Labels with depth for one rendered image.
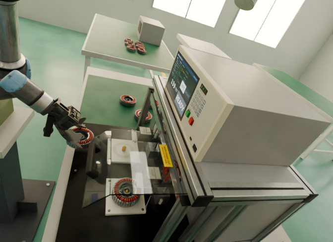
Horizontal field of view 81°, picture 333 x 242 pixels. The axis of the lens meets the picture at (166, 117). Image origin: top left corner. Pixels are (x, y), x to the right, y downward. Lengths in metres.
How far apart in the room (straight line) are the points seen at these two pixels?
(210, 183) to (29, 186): 1.49
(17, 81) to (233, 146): 0.72
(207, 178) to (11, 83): 0.68
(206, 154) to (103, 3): 4.86
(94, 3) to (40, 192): 4.27
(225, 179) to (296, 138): 0.26
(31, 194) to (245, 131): 1.55
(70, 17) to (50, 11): 0.39
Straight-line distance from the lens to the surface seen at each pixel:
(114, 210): 0.82
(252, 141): 0.62
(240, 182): 0.62
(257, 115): 0.56
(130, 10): 5.24
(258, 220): 0.84
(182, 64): 0.77
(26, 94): 0.82
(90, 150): 0.60
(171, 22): 5.43
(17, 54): 0.98
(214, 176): 0.58
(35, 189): 1.80
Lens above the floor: 1.49
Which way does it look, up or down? 32 degrees down
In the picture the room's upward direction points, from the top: 21 degrees clockwise
